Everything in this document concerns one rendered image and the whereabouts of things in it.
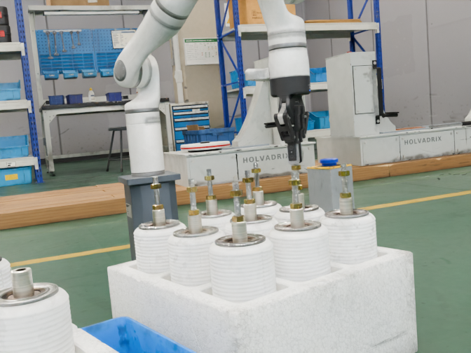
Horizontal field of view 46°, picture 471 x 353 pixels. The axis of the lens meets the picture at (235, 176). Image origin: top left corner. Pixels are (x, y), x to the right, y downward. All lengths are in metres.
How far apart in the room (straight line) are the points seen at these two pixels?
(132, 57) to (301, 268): 0.81
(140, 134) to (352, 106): 2.31
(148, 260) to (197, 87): 6.53
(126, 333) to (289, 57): 0.55
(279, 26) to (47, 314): 0.64
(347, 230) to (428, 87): 7.14
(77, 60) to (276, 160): 4.17
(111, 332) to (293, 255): 0.33
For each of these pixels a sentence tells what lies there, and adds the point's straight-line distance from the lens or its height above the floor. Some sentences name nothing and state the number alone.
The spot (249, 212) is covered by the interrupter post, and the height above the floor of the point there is 0.27.
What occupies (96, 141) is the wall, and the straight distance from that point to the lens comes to 9.39.
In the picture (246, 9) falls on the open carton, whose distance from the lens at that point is 6.28.
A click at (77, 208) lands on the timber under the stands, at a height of 0.06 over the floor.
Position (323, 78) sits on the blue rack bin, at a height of 0.84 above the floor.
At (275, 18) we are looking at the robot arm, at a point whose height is 0.60.
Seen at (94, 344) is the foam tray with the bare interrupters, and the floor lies 0.18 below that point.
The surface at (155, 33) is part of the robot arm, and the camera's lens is 1.42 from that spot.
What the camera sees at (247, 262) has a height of 0.23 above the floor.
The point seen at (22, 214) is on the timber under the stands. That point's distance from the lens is 2.91.
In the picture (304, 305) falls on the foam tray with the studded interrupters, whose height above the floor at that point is 0.16.
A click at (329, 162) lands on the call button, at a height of 0.32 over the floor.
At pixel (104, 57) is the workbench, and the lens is 7.06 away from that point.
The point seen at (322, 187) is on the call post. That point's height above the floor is 0.27.
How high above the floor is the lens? 0.43
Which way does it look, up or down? 6 degrees down
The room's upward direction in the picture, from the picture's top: 5 degrees counter-clockwise
